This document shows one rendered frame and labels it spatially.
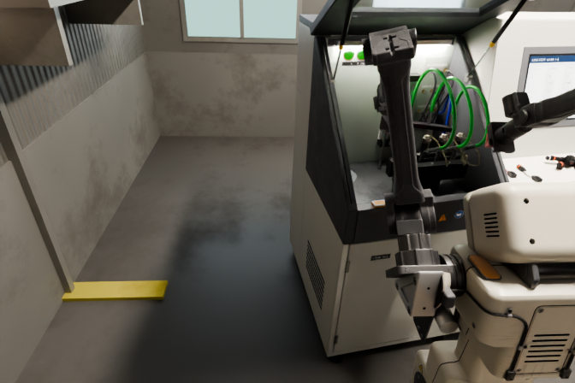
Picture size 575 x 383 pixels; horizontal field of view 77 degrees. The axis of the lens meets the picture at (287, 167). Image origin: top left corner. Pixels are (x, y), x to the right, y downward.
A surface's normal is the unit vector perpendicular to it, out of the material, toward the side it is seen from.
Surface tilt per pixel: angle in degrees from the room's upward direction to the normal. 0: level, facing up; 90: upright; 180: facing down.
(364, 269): 90
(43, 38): 90
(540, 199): 48
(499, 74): 76
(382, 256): 90
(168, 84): 90
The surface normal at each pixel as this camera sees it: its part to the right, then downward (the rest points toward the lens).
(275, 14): 0.05, 0.51
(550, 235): 0.06, -0.21
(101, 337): 0.03, -0.86
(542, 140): 0.21, 0.28
